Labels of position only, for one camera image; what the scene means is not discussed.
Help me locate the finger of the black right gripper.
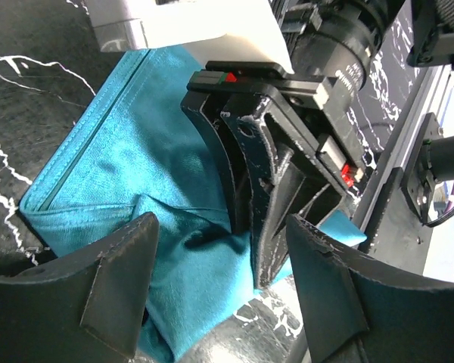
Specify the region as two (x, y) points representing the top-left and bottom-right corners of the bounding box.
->
(181, 92), (250, 233)
(220, 94), (344, 289)

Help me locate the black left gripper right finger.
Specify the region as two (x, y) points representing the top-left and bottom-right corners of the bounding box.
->
(286, 216), (454, 362)

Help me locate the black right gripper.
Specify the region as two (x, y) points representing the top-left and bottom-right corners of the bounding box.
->
(187, 1), (403, 195)

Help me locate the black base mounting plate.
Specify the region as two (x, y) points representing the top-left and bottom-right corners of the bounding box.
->
(355, 66), (452, 275)

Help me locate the teal cloth napkin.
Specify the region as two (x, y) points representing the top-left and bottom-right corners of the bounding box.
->
(19, 45), (367, 363)

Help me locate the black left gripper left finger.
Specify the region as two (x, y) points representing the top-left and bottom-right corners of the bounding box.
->
(0, 213), (159, 362)

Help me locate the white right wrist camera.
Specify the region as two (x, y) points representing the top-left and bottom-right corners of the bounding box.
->
(86, 0), (293, 73)

